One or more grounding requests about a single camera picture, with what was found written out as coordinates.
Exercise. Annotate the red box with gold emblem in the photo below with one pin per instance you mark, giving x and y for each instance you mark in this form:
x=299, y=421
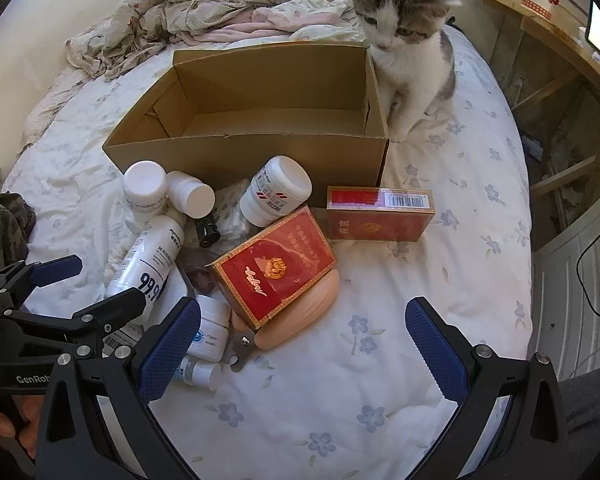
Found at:
x=270, y=270

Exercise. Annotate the pink cloth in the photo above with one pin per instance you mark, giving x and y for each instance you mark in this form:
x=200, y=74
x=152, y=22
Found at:
x=230, y=30

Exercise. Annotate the large white round lid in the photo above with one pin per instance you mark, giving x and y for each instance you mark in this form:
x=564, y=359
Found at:
x=142, y=182

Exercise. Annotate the cardboard box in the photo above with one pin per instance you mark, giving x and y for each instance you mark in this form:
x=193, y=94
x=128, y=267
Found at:
x=205, y=152

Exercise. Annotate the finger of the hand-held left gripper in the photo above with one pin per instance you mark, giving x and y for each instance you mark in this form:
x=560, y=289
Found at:
x=110, y=310
x=55, y=269

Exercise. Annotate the white jar with red label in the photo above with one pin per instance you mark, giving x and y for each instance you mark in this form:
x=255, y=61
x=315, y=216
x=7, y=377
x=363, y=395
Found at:
x=275, y=190

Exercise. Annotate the wooden desk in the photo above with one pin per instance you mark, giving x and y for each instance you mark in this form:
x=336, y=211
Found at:
x=545, y=35

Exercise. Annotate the white floral cloth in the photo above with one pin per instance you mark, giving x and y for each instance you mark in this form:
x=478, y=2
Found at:
x=325, y=10

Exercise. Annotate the white and tabby cat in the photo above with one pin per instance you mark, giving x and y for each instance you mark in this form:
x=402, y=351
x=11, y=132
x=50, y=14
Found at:
x=410, y=80

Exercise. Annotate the red box with barcode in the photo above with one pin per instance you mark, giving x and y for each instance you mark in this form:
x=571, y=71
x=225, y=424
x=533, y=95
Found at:
x=375, y=222

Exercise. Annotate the pink item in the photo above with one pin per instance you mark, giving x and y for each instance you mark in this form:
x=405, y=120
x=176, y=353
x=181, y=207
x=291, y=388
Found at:
x=202, y=280

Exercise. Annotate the camouflage cloth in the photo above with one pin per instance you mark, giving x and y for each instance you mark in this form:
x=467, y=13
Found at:
x=7, y=230

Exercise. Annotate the person's left hand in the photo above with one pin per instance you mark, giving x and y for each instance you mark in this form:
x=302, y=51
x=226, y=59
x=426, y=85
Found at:
x=0, y=422

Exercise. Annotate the tiny white bottle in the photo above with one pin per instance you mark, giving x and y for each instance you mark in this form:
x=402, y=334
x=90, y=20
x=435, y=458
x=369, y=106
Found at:
x=197, y=372

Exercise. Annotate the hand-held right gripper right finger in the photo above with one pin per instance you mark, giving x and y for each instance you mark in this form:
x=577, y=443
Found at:
x=435, y=355

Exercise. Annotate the black tube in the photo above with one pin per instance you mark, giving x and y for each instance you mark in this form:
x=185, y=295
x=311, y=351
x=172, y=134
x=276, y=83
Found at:
x=207, y=232

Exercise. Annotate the white box with barcode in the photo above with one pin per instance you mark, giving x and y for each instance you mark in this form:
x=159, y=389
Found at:
x=120, y=341

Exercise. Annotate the tall white spray bottle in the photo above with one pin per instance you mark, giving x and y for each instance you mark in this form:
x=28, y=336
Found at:
x=147, y=260

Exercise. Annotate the white cabinet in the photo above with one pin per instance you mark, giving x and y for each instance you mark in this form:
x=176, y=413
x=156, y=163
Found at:
x=570, y=300

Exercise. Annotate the person's grey clothing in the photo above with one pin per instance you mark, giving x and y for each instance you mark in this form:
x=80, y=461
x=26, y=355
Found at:
x=595, y=420

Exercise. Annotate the small white round lid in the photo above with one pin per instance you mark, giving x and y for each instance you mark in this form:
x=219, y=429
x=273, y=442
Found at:
x=192, y=195

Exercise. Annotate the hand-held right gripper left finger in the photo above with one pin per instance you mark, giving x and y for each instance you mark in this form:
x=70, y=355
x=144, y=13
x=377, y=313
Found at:
x=172, y=345

